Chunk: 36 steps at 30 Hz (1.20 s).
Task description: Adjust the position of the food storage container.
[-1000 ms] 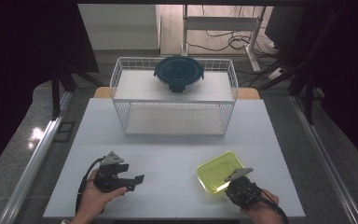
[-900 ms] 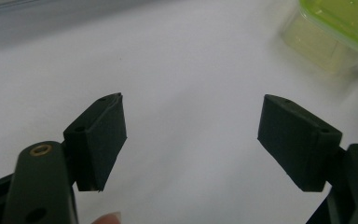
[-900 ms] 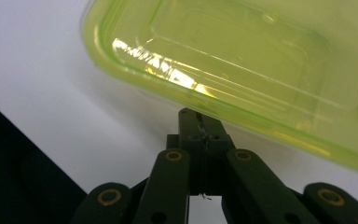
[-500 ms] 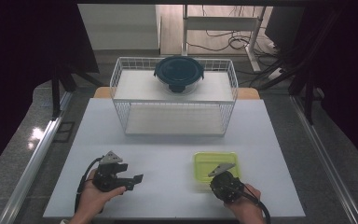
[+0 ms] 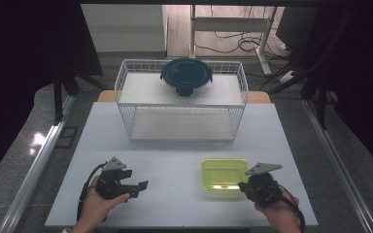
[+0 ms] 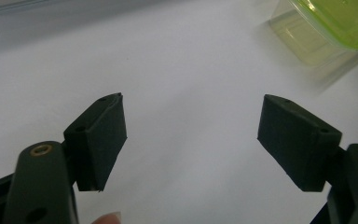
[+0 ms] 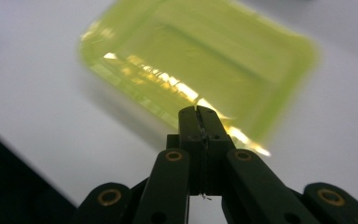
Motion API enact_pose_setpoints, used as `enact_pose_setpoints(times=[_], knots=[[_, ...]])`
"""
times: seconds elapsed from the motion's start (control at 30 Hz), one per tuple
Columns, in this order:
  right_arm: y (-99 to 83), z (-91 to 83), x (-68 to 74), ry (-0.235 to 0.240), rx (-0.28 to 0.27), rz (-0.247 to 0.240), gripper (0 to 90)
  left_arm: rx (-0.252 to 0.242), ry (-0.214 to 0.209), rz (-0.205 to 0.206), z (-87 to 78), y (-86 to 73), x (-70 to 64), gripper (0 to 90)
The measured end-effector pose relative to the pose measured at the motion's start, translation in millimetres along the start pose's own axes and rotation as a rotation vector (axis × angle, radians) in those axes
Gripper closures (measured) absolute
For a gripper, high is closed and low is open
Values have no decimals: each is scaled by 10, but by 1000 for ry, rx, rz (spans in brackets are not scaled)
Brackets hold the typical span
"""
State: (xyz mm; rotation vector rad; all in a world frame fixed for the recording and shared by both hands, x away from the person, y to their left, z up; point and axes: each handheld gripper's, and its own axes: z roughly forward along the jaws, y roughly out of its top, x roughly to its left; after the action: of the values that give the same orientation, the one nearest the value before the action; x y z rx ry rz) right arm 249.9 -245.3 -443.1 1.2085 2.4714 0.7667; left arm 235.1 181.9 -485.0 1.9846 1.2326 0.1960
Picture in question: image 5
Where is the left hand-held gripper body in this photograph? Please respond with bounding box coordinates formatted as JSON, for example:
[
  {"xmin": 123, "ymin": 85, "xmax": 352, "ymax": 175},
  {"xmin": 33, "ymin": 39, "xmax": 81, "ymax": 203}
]
[{"xmin": 94, "ymin": 156, "xmax": 133, "ymax": 200}]

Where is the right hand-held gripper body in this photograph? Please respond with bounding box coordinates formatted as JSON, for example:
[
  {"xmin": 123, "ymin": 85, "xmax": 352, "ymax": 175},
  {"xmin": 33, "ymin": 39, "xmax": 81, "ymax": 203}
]
[{"xmin": 244, "ymin": 162, "xmax": 284, "ymax": 208}]

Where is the square yellow-green lidded container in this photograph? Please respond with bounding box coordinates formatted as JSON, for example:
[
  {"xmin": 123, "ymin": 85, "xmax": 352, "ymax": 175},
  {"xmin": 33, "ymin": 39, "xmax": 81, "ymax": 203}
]
[{"xmin": 200, "ymin": 157, "xmax": 251, "ymax": 199}]

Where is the white wire two-tier rack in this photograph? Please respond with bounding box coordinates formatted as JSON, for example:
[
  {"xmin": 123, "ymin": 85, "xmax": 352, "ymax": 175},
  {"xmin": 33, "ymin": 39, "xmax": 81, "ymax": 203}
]
[{"xmin": 114, "ymin": 58, "xmax": 250, "ymax": 143}]

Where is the round dark blue lidded container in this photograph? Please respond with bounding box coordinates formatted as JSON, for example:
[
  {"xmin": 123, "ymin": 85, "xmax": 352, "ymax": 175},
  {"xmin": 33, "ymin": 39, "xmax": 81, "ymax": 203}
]
[{"xmin": 159, "ymin": 57, "xmax": 215, "ymax": 98}]

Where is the person's left hand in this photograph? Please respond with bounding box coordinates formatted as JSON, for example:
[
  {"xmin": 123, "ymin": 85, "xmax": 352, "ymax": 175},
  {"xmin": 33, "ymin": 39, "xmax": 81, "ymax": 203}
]
[{"xmin": 76, "ymin": 176, "xmax": 132, "ymax": 233}]

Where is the person's right hand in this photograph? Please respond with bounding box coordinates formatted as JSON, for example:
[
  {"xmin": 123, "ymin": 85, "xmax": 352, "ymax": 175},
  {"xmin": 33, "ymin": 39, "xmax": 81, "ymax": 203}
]
[{"xmin": 254, "ymin": 188, "xmax": 303, "ymax": 233}]

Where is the wooden board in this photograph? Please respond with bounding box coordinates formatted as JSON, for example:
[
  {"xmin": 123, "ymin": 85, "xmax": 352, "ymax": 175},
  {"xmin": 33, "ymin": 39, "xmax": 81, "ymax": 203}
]
[{"xmin": 96, "ymin": 89, "xmax": 272, "ymax": 105}]

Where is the black tripod stand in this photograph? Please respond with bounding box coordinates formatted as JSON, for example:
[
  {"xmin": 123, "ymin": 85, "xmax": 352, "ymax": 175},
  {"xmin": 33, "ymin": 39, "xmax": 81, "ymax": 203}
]
[{"xmin": 52, "ymin": 62, "xmax": 109, "ymax": 126}]

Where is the black metal stand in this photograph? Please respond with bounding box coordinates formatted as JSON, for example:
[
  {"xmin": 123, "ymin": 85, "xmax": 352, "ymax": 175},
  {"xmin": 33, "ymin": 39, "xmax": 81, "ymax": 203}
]
[{"xmin": 267, "ymin": 9, "xmax": 358, "ymax": 131}]

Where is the white power strip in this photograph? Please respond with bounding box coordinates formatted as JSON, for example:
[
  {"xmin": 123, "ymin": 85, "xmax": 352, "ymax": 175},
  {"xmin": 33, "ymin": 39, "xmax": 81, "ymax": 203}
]
[{"xmin": 277, "ymin": 69, "xmax": 296, "ymax": 84}]

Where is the black curtain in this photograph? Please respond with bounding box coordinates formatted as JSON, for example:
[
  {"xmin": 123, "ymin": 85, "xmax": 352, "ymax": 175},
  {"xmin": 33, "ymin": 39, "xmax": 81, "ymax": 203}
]
[
  {"xmin": 0, "ymin": 0, "xmax": 105, "ymax": 188},
  {"xmin": 299, "ymin": 0, "xmax": 373, "ymax": 183}
]

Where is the white cabinet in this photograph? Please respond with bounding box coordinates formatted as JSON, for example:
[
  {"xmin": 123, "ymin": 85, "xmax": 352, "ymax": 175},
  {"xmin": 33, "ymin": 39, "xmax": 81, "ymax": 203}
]
[{"xmin": 81, "ymin": 3, "xmax": 170, "ymax": 54}]

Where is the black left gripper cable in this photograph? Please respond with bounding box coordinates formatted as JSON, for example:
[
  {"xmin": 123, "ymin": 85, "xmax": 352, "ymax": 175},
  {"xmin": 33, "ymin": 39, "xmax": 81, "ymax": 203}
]
[{"xmin": 76, "ymin": 163, "xmax": 107, "ymax": 223}]

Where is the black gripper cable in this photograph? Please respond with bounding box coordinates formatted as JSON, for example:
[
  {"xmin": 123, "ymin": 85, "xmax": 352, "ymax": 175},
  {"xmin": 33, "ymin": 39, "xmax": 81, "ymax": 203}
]
[
  {"xmin": 76, "ymin": 163, "xmax": 107, "ymax": 223},
  {"xmin": 277, "ymin": 183, "xmax": 307, "ymax": 233}
]

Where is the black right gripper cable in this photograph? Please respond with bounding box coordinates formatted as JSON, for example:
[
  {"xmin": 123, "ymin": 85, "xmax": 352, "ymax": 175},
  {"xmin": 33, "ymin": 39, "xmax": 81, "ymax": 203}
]
[{"xmin": 277, "ymin": 183, "xmax": 307, "ymax": 233}]

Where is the black square floor frame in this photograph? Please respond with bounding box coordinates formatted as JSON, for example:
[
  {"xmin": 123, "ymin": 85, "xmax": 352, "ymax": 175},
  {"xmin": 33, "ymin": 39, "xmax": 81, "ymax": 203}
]
[{"xmin": 55, "ymin": 125, "xmax": 80, "ymax": 150}]

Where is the aluminium rail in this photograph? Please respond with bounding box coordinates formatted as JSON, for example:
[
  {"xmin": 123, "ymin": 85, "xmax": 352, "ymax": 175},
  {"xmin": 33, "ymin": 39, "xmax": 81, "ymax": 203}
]
[
  {"xmin": 0, "ymin": 94, "xmax": 78, "ymax": 233},
  {"xmin": 302, "ymin": 98, "xmax": 373, "ymax": 233}
]

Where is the black floor cable bundle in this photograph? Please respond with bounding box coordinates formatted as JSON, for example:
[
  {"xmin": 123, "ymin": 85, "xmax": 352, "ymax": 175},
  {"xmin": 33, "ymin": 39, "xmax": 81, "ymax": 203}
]
[{"xmin": 193, "ymin": 5, "xmax": 294, "ymax": 61}]

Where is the white metal desk frame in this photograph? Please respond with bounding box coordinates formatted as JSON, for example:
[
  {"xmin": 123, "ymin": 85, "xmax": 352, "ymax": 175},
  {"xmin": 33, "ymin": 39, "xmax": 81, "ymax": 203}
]
[{"xmin": 188, "ymin": 4, "xmax": 279, "ymax": 76}]

